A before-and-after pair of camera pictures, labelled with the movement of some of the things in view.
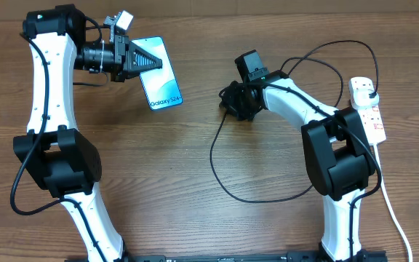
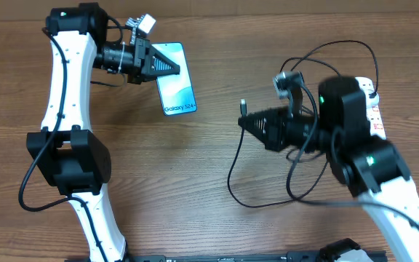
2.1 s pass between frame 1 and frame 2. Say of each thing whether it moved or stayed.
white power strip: stayed
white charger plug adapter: stayed
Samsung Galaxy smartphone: moved
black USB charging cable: moved
